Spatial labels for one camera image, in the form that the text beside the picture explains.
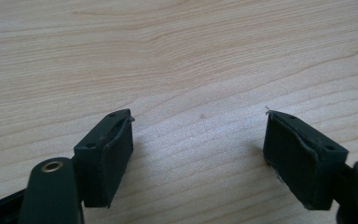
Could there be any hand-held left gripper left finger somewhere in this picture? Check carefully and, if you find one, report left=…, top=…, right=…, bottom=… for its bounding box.
left=73, top=108, right=136, bottom=209

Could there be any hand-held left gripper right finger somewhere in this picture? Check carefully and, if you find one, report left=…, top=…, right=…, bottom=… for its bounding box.
left=262, top=106, right=350, bottom=211

